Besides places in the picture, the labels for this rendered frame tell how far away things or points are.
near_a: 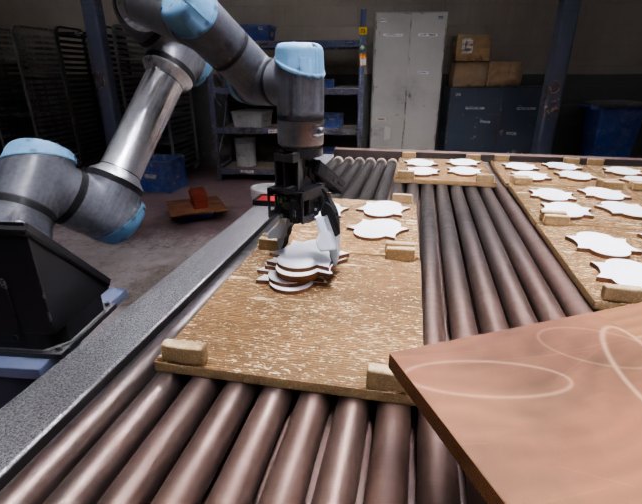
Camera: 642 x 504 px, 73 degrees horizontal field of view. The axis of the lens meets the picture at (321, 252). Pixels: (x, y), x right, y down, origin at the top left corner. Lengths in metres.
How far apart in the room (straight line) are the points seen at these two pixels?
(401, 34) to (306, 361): 5.10
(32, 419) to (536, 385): 0.54
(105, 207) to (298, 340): 0.52
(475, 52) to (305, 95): 5.13
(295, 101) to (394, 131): 4.88
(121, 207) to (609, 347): 0.85
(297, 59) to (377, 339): 0.42
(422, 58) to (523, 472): 5.32
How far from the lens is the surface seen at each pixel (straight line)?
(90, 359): 0.70
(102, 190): 0.97
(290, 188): 0.70
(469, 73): 5.78
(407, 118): 5.54
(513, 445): 0.37
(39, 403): 0.65
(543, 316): 0.82
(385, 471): 0.49
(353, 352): 0.60
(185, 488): 0.49
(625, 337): 0.54
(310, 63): 0.69
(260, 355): 0.60
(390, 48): 5.50
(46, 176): 0.93
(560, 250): 1.05
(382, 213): 1.14
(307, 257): 0.78
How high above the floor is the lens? 1.29
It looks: 23 degrees down
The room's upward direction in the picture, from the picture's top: straight up
